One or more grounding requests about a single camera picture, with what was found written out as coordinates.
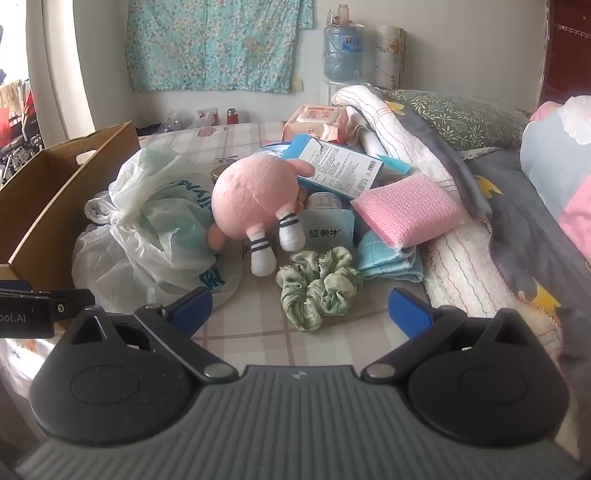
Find green scrunchie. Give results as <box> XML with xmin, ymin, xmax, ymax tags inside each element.
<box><xmin>276</xmin><ymin>246</ymin><xmax>364</xmax><ymax>332</ymax></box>

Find grey blanket with yellow prints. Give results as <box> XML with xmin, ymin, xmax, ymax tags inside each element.
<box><xmin>383</xmin><ymin>88</ymin><xmax>591</xmax><ymax>384</ymax></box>

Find pink sponge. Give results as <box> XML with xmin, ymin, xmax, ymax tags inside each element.
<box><xmin>349</xmin><ymin>173</ymin><xmax>467</xmax><ymax>248</ymax></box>

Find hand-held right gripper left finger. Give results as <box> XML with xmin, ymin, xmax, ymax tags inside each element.
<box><xmin>69</xmin><ymin>286</ymin><xmax>236</xmax><ymax>382</ymax></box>

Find hanging clothes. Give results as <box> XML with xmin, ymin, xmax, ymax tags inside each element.
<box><xmin>0</xmin><ymin>69</ymin><xmax>47</xmax><ymax>185</ymax></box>

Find small beige bottle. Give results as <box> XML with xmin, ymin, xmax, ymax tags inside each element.
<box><xmin>327</xmin><ymin>4</ymin><xmax>352</xmax><ymax>27</ymax></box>

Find dark red door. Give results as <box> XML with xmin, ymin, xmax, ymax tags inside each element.
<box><xmin>538</xmin><ymin>0</ymin><xmax>591</xmax><ymax>114</ymax></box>

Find floral paper roll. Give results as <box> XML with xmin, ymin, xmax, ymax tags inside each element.
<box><xmin>373</xmin><ymin>25</ymin><xmax>408</xmax><ymax>89</ymax></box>

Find large blue water jug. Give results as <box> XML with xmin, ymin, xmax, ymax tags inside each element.
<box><xmin>323</xmin><ymin>23</ymin><xmax>365</xmax><ymax>85</ymax></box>

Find brown cardboard box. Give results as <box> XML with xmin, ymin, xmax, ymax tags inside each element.
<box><xmin>0</xmin><ymin>121</ymin><xmax>141</xmax><ymax>278</ymax></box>

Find blue box with white label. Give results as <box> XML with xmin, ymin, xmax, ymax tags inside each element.
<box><xmin>281</xmin><ymin>134</ymin><xmax>386</xmax><ymax>192</ymax></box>

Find light blue flat item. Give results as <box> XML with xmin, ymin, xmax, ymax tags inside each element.
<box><xmin>379</xmin><ymin>154</ymin><xmax>415</xmax><ymax>176</ymax></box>

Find pink and grey quilt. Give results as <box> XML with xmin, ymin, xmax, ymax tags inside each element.
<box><xmin>519</xmin><ymin>95</ymin><xmax>591</xmax><ymax>266</ymax></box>

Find teal floral cloth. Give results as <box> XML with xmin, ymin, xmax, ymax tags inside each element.
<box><xmin>126</xmin><ymin>0</ymin><xmax>315</xmax><ymax>94</ymax></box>

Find pink plush toy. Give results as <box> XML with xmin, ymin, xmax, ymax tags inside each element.
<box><xmin>205</xmin><ymin>154</ymin><xmax>317</xmax><ymax>278</ymax></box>

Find light blue towel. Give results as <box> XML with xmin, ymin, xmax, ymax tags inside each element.
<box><xmin>355</xmin><ymin>228</ymin><xmax>426</xmax><ymax>283</ymax></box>

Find white yogurt cup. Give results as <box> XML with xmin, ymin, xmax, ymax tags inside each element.
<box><xmin>302</xmin><ymin>191</ymin><xmax>356</xmax><ymax>252</ymax></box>

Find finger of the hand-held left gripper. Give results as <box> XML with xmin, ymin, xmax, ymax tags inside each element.
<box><xmin>0</xmin><ymin>279</ymin><xmax>96</xmax><ymax>321</ymax></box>

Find white quilted blanket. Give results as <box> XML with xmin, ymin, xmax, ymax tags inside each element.
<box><xmin>331</xmin><ymin>84</ymin><xmax>561</xmax><ymax>365</ymax></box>

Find pink wet wipes pack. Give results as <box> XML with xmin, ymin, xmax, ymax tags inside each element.
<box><xmin>283</xmin><ymin>105</ymin><xmax>352</xmax><ymax>144</ymax></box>

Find green floral pillow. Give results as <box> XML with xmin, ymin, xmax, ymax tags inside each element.
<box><xmin>385</xmin><ymin>89</ymin><xmax>530</xmax><ymax>151</ymax></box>

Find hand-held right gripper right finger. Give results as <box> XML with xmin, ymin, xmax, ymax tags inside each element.
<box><xmin>360</xmin><ymin>287</ymin><xmax>532</xmax><ymax>383</ymax></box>

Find clear plastic bottles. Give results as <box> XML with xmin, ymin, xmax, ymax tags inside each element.
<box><xmin>161</xmin><ymin>111</ymin><xmax>195</xmax><ymax>136</ymax></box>

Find white stool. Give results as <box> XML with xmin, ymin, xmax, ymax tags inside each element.
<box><xmin>322</xmin><ymin>80</ymin><xmax>372</xmax><ymax>101</ymax></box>

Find white plastic bag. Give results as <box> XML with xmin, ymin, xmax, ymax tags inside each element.
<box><xmin>71</xmin><ymin>148</ymin><xmax>244</xmax><ymax>306</ymax></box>

